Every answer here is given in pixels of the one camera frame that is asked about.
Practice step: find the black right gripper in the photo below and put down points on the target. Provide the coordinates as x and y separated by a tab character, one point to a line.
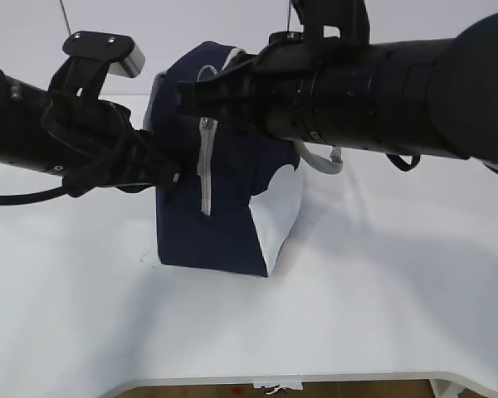
262	93

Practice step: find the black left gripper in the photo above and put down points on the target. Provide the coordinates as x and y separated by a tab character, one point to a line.
115	154

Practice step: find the navy and white lunch bag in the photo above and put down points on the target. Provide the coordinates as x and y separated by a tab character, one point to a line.
238	195

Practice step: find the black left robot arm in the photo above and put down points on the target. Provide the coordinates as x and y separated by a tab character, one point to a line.
24	143

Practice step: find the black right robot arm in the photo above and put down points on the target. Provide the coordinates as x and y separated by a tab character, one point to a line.
330	85

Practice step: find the white table leg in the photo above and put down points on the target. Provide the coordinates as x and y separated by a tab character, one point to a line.
445	389

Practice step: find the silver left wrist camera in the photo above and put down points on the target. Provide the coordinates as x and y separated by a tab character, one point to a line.
91	57

